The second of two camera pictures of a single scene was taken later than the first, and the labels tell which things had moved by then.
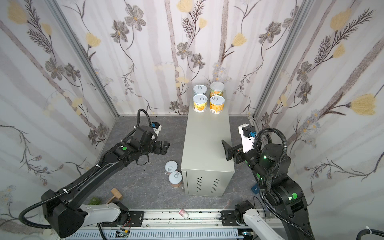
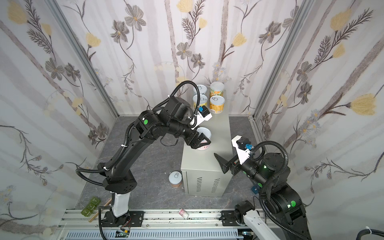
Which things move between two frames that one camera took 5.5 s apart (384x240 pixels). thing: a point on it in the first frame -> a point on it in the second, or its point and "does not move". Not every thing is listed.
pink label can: (170, 166) -> (207, 133)
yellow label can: (199, 102) does not move
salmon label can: (175, 178) does not move
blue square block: (255, 188) does not move
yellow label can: (216, 104) does not move
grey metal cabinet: (206, 170) does not move
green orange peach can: (216, 88) does not move
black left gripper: (159, 147) -> (193, 138)
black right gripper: (237, 154) -> (235, 165)
